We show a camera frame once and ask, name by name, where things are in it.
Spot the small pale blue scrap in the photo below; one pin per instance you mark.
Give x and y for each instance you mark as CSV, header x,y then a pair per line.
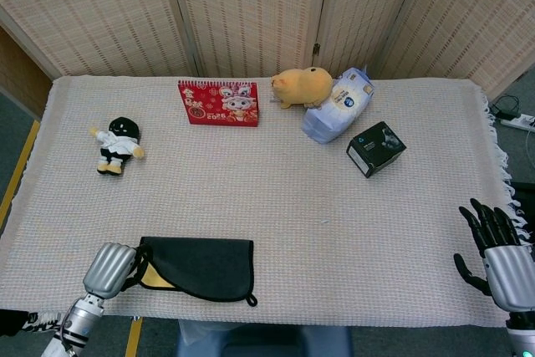
x,y
324,221

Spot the white power strip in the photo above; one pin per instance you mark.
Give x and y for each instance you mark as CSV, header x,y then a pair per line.
x,y
520,121

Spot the orange plush capybara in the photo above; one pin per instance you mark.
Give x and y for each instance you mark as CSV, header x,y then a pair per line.
x,y
299,87

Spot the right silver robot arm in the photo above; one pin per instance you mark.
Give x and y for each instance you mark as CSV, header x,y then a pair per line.
x,y
522,334

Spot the black cardboard box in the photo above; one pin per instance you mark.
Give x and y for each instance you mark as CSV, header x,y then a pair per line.
x,y
376,150

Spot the yellow cloth with black trim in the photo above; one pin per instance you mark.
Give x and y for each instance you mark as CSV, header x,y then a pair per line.
x,y
209,267

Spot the woven beige folding screen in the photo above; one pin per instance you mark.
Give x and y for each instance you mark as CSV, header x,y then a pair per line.
x,y
251,14

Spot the red desk calendar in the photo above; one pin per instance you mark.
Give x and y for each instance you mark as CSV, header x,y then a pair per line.
x,y
219,104

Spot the black-headed plush doll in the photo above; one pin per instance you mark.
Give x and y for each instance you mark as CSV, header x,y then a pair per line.
x,y
115,144

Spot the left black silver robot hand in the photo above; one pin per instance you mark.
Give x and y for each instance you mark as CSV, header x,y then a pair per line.
x,y
108,269

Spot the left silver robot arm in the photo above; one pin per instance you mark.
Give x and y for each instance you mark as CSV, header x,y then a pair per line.
x,y
75,323

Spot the pale blue tissue pack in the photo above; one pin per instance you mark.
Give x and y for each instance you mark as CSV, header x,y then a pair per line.
x,y
338,114

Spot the blue grey robot torso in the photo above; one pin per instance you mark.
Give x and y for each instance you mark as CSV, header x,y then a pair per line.
x,y
259,338

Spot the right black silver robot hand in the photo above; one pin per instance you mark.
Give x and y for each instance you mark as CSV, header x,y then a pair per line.
x,y
507,269

